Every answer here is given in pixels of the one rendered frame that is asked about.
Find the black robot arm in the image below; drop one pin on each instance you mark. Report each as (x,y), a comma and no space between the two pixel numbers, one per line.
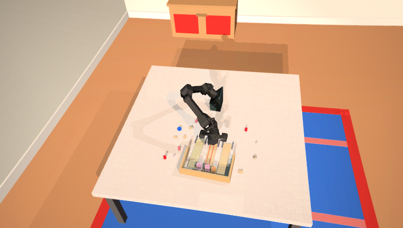
(203,119)

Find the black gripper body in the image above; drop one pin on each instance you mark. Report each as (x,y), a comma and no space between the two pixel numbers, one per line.
(223,136)

